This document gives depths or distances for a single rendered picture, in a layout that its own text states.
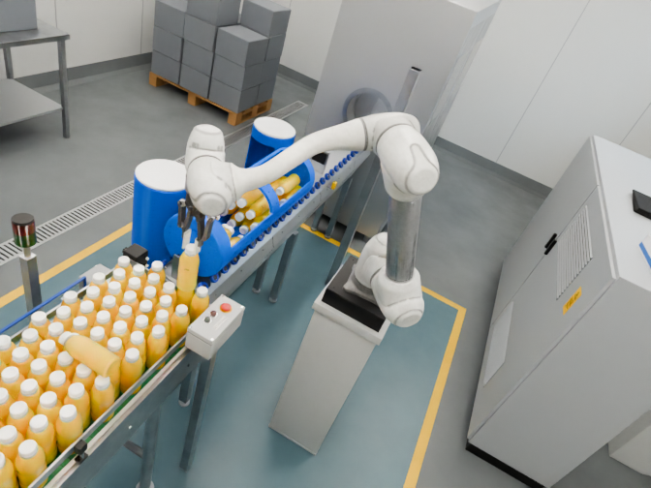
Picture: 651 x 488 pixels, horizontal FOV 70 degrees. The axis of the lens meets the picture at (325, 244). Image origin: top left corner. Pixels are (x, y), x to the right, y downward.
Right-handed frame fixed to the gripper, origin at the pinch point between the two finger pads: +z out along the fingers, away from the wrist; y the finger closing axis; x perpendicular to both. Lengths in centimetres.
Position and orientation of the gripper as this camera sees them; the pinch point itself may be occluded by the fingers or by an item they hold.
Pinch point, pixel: (192, 242)
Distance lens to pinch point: 157.3
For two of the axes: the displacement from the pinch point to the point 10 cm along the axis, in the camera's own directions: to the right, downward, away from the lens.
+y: -8.7, -4.6, 1.7
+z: -2.8, 7.6, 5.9
